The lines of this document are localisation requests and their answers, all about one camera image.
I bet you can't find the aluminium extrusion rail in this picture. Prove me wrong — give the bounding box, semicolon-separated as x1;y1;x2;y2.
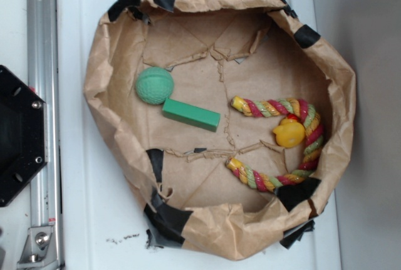
27;0;65;269

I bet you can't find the metal corner bracket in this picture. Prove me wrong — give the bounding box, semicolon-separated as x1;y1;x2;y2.
17;226;57;269

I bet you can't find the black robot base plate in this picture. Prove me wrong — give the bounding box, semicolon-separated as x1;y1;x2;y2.
1;66;47;207

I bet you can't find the multicoloured rope toy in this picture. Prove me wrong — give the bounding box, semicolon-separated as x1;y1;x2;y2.
226;96;325;193

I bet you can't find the yellow rubber duck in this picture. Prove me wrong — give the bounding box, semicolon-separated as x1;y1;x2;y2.
273;118;306;148

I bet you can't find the green rectangular block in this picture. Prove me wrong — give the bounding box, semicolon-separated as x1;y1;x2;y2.
162;98;221;132

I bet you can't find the brown paper bag bin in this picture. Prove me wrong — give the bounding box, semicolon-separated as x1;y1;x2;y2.
84;0;356;261

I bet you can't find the green rubber ball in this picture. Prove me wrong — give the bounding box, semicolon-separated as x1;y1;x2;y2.
135;66;174;105

